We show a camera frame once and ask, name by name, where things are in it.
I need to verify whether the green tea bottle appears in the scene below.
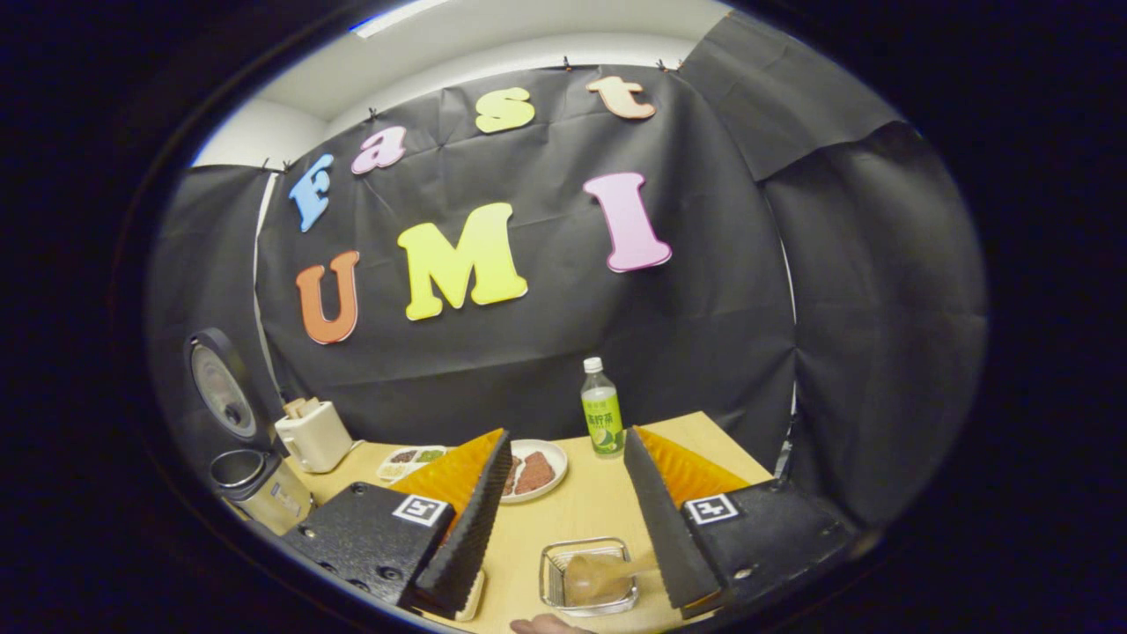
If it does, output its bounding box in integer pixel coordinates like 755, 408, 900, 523
580, 357, 625, 457

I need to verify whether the white plate with meat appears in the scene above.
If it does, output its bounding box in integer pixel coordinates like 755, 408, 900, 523
497, 439, 569, 505

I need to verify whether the wooden spoon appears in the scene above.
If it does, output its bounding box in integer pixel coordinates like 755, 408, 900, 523
563, 550, 661, 608

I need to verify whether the white toaster with bread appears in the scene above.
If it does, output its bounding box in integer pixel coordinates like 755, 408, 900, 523
275, 397, 355, 475

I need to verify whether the black backdrop cloth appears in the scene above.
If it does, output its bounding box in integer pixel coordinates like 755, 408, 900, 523
145, 13, 987, 529

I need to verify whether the white rice tray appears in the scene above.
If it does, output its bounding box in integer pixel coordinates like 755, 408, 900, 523
453, 568, 487, 623

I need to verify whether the white divided side dish tray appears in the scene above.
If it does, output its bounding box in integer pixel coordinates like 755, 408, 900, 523
377, 445, 448, 483

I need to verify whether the metal chopstick holder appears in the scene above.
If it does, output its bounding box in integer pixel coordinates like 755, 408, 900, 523
539, 537, 639, 617

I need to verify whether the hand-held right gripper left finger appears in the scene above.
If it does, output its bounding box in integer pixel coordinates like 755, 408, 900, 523
280, 428, 514, 621

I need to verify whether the black and silver rice cooker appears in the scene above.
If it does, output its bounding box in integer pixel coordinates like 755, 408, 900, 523
183, 328, 316, 536

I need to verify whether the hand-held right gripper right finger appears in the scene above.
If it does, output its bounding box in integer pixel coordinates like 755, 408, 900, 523
622, 426, 862, 617

